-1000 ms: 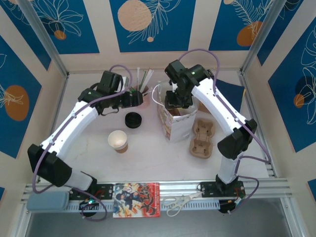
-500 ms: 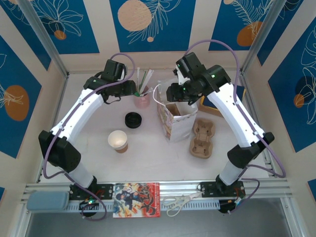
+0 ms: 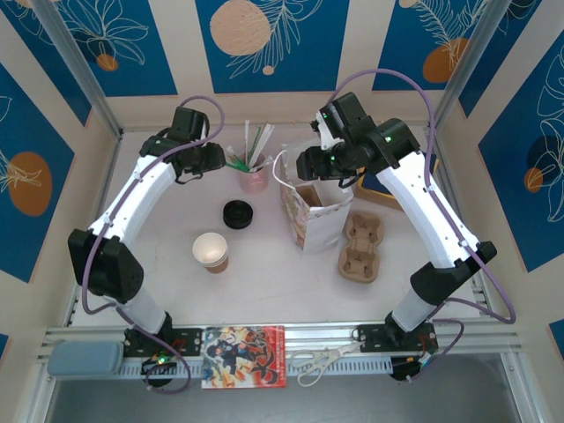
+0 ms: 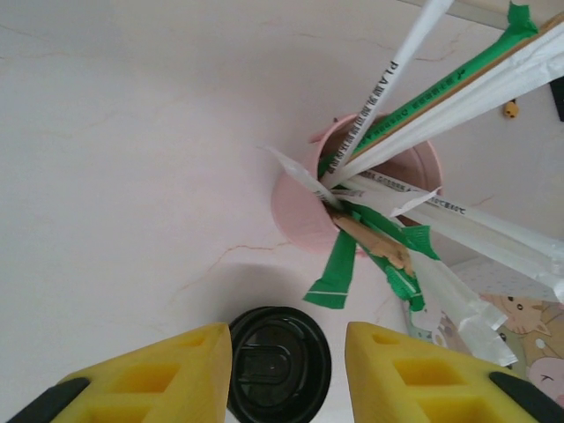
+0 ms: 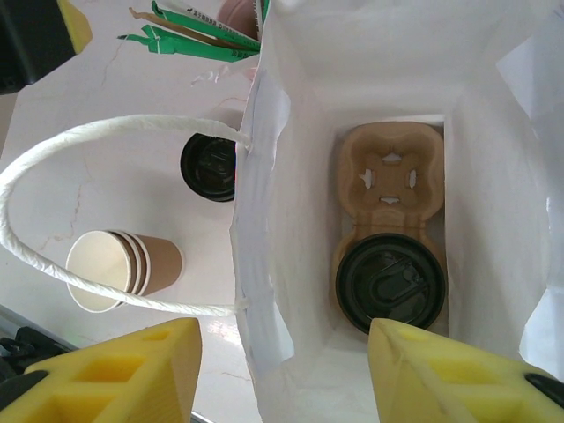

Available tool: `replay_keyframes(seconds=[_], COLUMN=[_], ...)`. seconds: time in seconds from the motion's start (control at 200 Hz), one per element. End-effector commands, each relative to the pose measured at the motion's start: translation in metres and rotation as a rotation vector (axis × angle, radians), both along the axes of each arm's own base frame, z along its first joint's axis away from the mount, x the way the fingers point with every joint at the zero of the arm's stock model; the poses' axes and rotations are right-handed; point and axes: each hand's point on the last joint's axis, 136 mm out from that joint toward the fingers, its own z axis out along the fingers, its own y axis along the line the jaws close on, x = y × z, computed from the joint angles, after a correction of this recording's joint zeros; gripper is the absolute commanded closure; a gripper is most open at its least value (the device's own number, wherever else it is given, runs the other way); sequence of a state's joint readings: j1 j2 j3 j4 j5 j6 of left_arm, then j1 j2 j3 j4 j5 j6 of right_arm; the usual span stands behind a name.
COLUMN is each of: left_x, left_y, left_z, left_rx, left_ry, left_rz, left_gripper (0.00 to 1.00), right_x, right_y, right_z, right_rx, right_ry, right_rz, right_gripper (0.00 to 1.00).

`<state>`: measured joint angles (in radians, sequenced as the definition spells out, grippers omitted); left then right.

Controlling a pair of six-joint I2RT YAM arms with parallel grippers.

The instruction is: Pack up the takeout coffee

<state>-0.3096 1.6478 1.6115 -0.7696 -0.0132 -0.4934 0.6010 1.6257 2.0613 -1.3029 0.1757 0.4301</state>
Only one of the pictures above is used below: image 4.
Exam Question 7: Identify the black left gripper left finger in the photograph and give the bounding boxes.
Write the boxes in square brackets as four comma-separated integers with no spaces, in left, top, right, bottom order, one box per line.
[0,322,233,423]

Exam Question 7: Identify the white wrapped straw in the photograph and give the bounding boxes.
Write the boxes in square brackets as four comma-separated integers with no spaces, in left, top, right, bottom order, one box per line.
[347,169,564,305]
[407,250,519,367]
[341,20,564,176]
[328,0,455,178]
[258,145,344,208]

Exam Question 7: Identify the pink straw cup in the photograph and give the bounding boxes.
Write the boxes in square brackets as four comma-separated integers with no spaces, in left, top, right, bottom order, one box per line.
[271,113,443,262]

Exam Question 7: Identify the black sachet holder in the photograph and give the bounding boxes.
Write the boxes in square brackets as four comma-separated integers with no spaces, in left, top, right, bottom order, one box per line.
[549,80,564,123]

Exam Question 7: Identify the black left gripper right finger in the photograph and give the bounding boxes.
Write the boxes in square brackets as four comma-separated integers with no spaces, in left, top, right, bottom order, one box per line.
[345,321,564,423]

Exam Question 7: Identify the white printed paper bag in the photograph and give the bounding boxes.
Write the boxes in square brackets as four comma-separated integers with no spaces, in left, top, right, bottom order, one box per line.
[403,256,564,412]

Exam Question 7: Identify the black plastic cup lid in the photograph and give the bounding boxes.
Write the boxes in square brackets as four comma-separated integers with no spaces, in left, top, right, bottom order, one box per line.
[226,306,333,423]

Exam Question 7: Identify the green straw wrapper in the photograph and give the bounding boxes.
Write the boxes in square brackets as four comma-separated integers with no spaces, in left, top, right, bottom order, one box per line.
[301,228,357,312]
[352,204,442,314]

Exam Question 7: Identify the brown wooden stirrer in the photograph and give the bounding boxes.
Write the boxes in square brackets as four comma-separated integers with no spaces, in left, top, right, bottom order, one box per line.
[333,212,416,275]

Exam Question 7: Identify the brown paper straw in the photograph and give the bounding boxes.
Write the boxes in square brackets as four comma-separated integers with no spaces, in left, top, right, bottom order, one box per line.
[364,11,564,152]

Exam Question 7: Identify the green straw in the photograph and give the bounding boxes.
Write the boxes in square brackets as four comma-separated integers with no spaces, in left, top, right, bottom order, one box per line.
[347,1,540,156]

